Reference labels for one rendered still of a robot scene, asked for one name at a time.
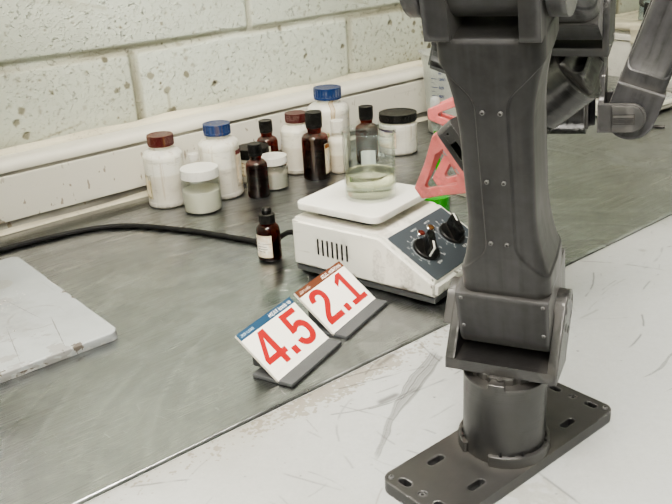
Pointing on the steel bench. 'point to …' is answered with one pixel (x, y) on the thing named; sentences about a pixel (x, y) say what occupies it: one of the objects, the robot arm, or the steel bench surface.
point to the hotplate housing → (368, 252)
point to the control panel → (450, 252)
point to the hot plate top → (340, 206)
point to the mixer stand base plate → (42, 322)
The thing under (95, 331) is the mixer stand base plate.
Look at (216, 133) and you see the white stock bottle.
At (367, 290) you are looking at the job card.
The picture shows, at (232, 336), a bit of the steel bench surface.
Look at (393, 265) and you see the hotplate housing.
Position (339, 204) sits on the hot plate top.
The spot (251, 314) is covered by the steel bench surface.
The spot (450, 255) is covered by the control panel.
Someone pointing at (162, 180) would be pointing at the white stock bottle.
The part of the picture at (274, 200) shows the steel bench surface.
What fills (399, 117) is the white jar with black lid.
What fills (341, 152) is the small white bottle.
